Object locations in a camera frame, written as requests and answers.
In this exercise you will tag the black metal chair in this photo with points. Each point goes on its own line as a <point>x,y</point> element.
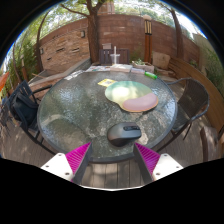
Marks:
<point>23,110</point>

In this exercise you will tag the colourful open magazine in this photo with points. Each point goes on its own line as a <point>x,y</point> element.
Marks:
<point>97,68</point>

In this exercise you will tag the black wall lamp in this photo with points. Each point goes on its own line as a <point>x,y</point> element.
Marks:
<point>83,33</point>

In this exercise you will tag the dark wicker armchair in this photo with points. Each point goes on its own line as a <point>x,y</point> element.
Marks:
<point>193,100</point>

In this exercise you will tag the beige planter box with plant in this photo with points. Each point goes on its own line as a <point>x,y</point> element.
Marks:
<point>144,66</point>

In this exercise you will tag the forked tree trunk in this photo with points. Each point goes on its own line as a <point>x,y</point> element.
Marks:
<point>93,36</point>

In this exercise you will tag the white printed paper strip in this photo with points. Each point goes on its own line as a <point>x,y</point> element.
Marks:
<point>73,75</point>

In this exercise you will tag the yellow card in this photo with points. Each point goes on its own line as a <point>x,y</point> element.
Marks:
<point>106,82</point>

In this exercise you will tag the dark slatted wooden chair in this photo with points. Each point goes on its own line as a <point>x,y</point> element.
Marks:
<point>105,56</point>

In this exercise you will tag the pastel mouse pad with wrist rest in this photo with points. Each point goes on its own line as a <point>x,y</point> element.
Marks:
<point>130,95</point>

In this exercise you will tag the grey wall box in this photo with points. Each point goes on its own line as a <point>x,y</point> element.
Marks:
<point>106,46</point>

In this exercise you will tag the dark grey computer mouse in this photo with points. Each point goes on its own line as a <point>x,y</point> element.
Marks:
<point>122,135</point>

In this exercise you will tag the wooden garden lamp post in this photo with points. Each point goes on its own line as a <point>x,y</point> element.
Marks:
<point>147,43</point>

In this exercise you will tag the beige stone slab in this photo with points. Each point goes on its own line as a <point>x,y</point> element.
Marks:
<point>161,60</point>

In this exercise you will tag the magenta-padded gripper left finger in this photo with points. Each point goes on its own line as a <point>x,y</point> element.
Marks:
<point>78,156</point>

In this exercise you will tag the green cylindrical tube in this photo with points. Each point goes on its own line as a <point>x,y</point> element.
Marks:
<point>150,75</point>

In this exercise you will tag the thin blue-white booklet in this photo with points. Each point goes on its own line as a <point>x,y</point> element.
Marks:
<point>138,70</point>

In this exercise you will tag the curved wooden bench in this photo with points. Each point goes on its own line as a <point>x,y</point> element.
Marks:
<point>213,100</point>

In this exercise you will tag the slender leaning tree trunk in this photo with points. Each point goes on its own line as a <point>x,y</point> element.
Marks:
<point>178,36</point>

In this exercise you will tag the clear plastic cup with straw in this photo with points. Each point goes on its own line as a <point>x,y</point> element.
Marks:
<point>115,58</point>

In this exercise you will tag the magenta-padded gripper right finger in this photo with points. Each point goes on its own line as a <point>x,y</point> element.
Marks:
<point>148,157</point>

